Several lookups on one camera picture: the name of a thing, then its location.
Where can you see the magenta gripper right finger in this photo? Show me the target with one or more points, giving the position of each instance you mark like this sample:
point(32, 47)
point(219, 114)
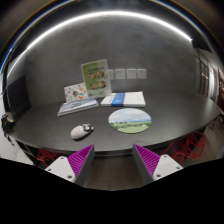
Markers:
point(152, 166)

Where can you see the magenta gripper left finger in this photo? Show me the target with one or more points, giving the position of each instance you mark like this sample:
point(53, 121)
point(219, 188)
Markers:
point(73, 168)

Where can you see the curved led light strip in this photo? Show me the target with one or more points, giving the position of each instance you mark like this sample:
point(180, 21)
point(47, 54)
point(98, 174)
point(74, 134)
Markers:
point(102, 14)

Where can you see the red chair left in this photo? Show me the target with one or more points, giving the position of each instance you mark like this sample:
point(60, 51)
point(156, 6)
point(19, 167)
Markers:
point(46, 157)

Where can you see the red chair right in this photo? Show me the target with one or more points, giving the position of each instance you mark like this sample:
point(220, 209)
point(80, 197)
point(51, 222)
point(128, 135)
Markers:
point(191, 147)

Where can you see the white computer mouse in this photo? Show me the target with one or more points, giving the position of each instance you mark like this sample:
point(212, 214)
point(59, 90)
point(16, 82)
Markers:
point(81, 131)

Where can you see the white illustrated card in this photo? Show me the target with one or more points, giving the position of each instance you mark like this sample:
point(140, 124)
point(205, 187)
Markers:
point(75, 92)

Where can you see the white wall socket plate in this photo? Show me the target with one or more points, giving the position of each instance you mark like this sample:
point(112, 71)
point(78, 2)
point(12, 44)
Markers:
point(141, 73)
point(111, 74)
point(119, 73)
point(131, 73)

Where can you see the white and blue book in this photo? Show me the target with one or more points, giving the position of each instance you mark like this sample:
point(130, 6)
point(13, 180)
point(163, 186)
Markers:
point(125, 99)

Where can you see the red chair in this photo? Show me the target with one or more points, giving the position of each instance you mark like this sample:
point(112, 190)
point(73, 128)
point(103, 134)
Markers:
point(46, 157)
point(191, 147)

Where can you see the green food poster card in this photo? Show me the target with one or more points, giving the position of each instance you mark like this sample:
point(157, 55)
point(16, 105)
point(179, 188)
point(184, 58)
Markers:
point(96, 77)

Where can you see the black monitor screen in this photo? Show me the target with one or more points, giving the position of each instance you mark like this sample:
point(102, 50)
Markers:
point(18, 98)

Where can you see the round landscape mouse pad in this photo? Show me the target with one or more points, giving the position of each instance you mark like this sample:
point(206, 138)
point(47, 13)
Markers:
point(130, 120)

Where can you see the grey patterned book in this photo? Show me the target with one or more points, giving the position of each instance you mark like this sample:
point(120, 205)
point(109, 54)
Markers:
point(76, 106)

